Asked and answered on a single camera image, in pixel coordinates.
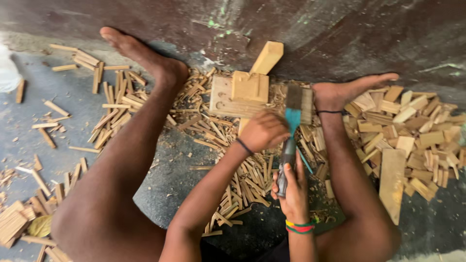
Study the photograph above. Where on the person's left hand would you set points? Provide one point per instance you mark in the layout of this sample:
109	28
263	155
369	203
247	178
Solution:
262	131

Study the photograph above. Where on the person's right hand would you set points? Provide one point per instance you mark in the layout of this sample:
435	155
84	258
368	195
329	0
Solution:
295	203

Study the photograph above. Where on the person's left fingers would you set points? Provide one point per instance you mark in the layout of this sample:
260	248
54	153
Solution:
273	127

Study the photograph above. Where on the pale wooden workpiece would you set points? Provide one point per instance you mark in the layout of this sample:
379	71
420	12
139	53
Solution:
243	125

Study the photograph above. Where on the black wrist band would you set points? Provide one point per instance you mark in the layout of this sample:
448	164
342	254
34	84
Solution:
244	146

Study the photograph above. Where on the thin teal strip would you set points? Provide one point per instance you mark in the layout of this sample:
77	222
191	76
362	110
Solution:
305	161

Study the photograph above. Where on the square wooden jig block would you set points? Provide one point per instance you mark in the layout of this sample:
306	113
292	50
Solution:
249	87

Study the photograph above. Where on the black ankle band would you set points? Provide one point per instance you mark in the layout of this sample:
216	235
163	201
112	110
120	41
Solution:
329	112

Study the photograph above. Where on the flat wooden base board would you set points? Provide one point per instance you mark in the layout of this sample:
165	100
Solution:
222	100

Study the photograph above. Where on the pile of thin wooden sticks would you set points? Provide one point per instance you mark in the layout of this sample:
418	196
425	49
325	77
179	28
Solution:
236	182

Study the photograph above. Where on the long pale wooden block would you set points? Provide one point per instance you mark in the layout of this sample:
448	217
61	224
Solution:
267	57

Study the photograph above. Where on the person's right leg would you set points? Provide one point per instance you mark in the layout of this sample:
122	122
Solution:
349	174

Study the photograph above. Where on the person's leg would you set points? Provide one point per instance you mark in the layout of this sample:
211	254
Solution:
116	174
349	174

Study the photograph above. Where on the person's dark shorts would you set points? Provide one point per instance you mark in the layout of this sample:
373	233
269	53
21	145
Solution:
247	254

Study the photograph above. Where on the long flat wooden plank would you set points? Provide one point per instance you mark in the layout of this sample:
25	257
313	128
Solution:
392	182

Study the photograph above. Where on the heap of short wooden blocks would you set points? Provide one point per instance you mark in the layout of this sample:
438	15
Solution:
422	142

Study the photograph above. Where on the loose group of wooden sticks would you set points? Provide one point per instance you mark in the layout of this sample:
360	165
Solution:
116	105

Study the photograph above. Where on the person's left leg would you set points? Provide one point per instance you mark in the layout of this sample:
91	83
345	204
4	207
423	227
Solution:
116	174

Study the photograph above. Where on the yellow dry leaf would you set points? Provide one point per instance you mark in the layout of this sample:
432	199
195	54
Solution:
40	226

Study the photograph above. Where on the stack of flat wooden slats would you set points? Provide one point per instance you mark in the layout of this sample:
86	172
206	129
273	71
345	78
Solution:
22	222

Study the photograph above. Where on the white bag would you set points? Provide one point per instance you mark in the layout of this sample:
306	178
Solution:
7	69

